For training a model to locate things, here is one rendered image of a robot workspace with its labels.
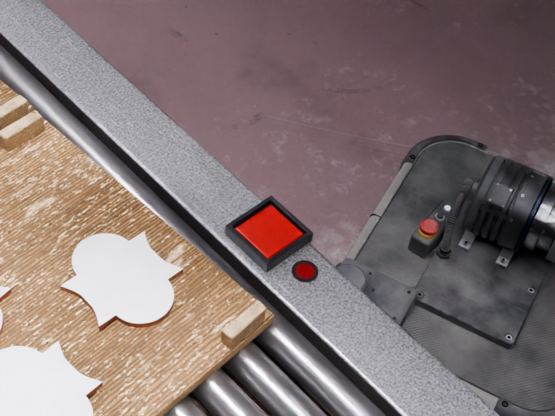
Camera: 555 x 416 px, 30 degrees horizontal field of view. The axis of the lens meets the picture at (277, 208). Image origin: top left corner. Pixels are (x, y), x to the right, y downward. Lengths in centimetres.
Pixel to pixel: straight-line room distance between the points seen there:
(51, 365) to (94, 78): 46
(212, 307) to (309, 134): 150
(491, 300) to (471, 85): 92
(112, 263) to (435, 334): 97
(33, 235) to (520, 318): 112
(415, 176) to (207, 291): 115
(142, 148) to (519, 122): 161
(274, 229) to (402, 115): 150
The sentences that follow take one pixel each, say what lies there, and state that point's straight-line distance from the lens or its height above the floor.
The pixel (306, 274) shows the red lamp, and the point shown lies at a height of 92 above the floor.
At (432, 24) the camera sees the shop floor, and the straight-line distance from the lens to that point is 301.
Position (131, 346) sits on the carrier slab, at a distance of 115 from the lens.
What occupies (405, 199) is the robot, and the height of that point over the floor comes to 24.
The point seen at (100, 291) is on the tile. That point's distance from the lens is 118.
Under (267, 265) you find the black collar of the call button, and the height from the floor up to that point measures 93.
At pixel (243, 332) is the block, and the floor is 96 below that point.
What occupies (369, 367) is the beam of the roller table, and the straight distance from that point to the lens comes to 118.
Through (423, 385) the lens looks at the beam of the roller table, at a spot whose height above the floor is 91.
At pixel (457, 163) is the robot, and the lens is 232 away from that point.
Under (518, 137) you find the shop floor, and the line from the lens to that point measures 276.
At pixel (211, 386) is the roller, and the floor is 92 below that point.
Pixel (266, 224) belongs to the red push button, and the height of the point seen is 93.
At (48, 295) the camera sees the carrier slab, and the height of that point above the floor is 94.
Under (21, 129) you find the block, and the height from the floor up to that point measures 96.
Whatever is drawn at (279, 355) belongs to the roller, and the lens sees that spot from 118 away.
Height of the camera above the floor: 192
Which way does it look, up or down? 51 degrees down
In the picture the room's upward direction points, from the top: 8 degrees clockwise
